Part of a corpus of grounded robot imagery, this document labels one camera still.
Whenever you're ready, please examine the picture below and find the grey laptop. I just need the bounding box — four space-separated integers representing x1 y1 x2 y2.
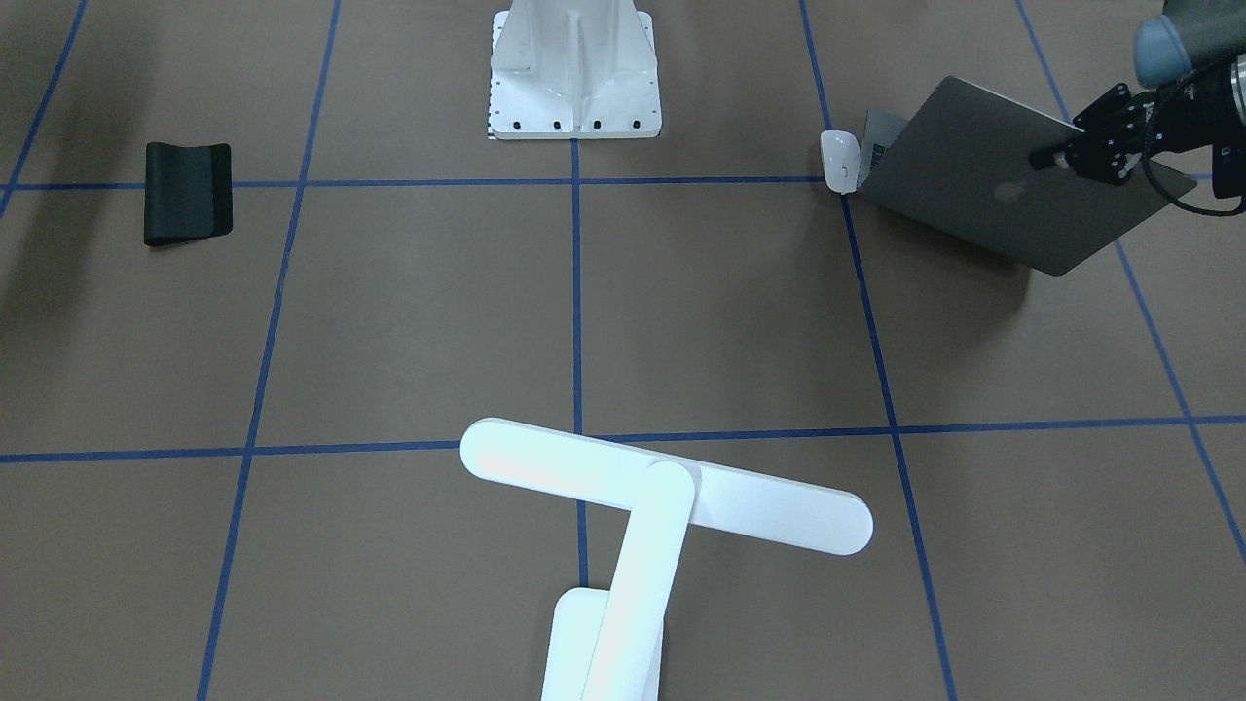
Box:
858 76 1166 276

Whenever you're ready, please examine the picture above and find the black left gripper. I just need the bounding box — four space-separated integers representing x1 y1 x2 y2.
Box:
1029 83 1164 187

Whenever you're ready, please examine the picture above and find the black mouse pad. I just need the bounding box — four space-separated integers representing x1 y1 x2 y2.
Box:
143 142 235 247

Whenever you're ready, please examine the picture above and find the white computer mouse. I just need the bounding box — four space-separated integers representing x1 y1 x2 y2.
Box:
819 129 861 195

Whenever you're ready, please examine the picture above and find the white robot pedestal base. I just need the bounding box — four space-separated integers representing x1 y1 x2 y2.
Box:
487 1 663 139

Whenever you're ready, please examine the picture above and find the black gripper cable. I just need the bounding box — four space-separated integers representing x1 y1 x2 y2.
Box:
1141 146 1246 217

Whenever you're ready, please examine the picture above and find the white desk lamp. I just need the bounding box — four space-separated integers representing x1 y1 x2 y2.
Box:
459 418 875 700

